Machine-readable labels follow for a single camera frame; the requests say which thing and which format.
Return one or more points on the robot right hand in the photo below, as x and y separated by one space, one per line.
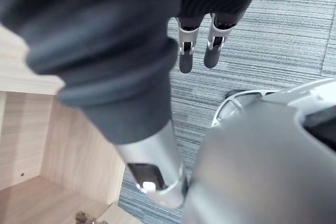
105 37

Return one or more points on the light wooden cabinet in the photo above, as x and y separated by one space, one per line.
52 155

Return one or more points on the metal cabinet hinge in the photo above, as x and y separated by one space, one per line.
88 218

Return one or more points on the silver robot leg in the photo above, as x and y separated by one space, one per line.
262 155

